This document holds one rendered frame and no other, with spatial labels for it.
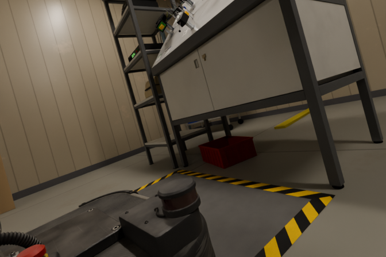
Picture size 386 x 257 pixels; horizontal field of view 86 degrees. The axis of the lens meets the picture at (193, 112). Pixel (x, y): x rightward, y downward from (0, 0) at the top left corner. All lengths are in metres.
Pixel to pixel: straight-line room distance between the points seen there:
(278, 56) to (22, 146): 2.96
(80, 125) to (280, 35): 2.88
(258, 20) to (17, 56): 3.02
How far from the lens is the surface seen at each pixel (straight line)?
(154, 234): 0.36
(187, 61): 1.41
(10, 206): 2.73
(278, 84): 0.97
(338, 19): 1.33
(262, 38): 1.00
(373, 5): 3.32
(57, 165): 3.26
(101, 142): 3.37
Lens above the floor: 0.44
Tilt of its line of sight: 1 degrees down
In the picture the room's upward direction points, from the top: 16 degrees counter-clockwise
